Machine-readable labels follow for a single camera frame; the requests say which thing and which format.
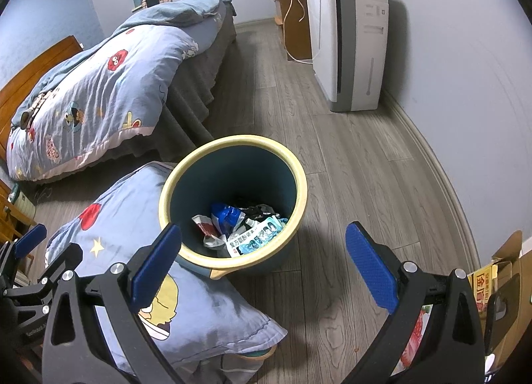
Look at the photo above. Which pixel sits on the green and white medicine box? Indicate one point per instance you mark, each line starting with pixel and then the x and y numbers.
pixel 257 238

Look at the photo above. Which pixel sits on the white air purifier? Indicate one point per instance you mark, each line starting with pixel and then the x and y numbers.
pixel 353 34

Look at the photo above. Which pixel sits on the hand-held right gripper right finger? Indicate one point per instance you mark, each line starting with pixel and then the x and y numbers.
pixel 372 267

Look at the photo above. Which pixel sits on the teal round stool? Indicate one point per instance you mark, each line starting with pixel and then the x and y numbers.
pixel 257 354

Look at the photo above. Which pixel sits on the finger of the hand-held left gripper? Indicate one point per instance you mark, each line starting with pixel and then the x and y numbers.
pixel 30 240
pixel 66 255

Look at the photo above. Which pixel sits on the red and white package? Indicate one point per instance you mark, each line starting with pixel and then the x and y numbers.
pixel 413 338

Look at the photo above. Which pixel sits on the wooden side cabinet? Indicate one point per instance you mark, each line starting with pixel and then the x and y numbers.
pixel 296 26

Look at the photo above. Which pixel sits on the teal bin with yellow rim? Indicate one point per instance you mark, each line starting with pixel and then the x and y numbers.
pixel 249 167

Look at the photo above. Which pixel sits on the white trash can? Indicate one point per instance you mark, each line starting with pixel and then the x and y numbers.
pixel 23 201

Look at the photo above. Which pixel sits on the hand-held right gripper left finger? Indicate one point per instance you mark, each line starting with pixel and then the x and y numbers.
pixel 154 267

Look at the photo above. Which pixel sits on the red and white snack bag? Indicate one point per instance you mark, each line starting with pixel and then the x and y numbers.
pixel 205 228

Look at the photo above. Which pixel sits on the wooden chair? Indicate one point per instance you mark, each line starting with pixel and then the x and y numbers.
pixel 12 221

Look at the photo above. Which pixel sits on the wooden bed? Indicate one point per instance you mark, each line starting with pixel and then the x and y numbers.
pixel 37 63

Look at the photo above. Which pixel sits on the cardboard box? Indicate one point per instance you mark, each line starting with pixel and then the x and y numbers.
pixel 509 251

